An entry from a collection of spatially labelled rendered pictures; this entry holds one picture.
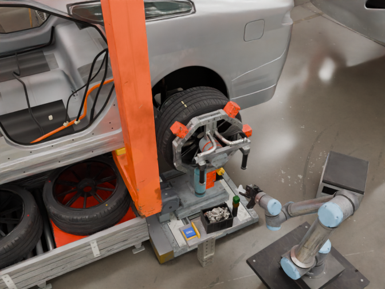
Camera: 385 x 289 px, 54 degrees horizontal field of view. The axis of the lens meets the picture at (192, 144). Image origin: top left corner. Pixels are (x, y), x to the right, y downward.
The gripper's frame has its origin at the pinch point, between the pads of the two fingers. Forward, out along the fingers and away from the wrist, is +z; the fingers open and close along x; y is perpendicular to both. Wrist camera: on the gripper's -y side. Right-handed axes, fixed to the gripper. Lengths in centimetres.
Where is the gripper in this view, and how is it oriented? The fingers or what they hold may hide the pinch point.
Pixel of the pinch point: (241, 190)
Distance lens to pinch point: 271.4
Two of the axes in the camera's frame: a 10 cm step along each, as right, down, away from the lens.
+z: -4.7, -2.7, 8.4
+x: -8.7, 0.0, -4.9
